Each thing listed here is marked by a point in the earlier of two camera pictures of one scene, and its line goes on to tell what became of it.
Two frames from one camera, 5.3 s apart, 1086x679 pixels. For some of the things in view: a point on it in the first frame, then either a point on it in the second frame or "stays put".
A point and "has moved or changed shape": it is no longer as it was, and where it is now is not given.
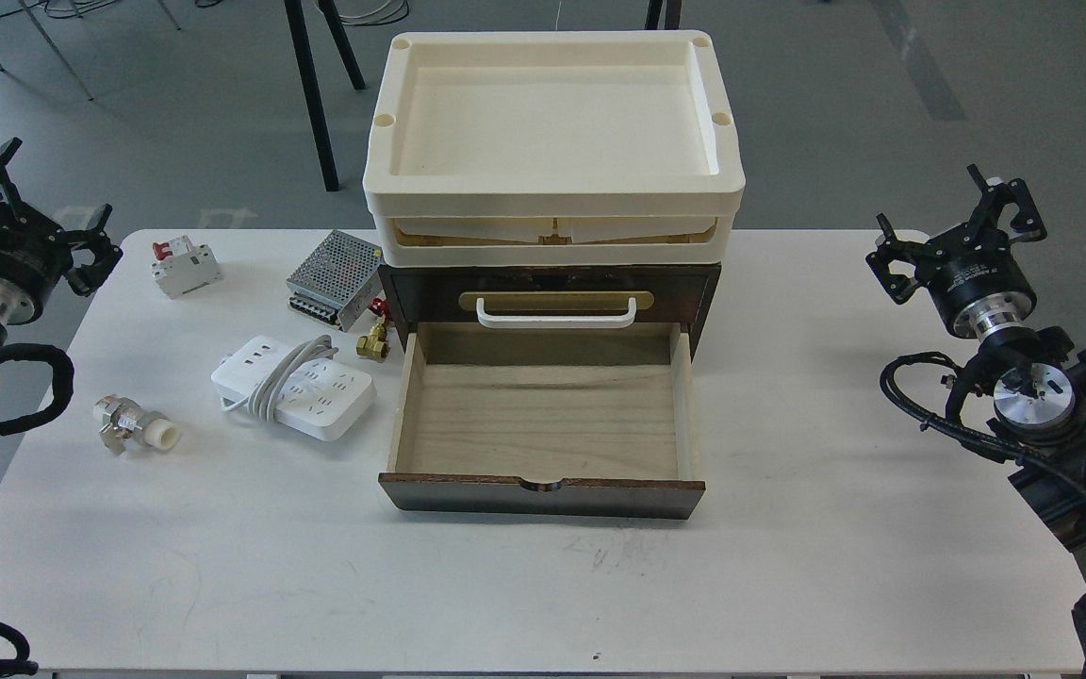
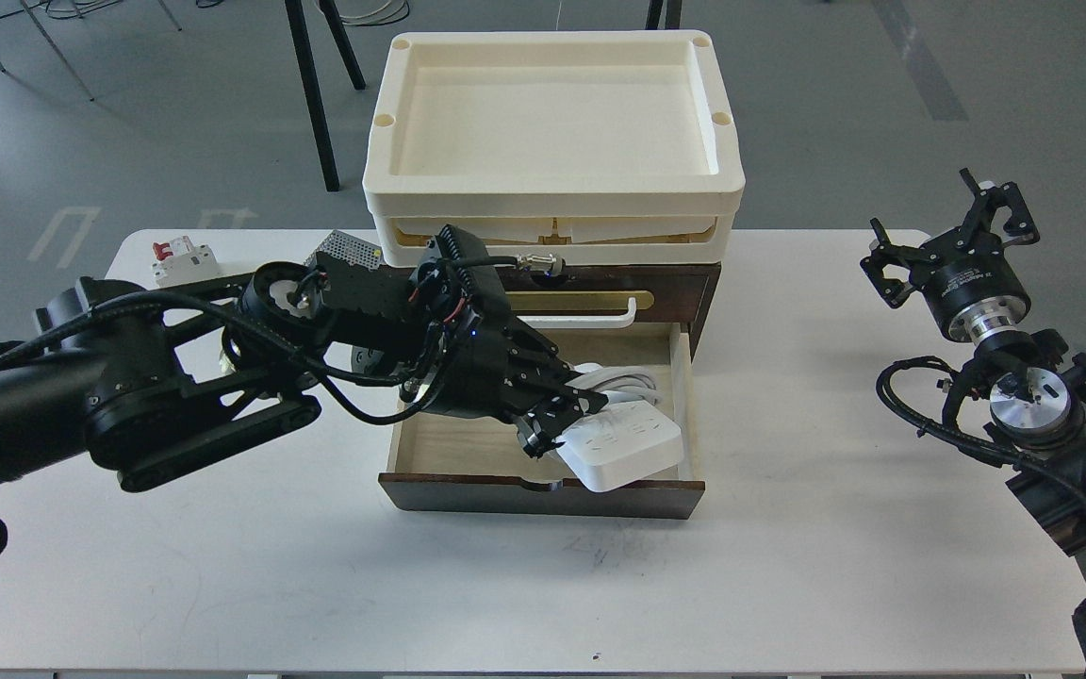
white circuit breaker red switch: x=180 y=266 stays put
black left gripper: x=10 y=240 → x=490 y=366
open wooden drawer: x=576 y=419 stays put
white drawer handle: x=555 y=322 stays put
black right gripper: x=968 y=263 stays put
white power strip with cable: x=300 y=385 has moved or changed shape
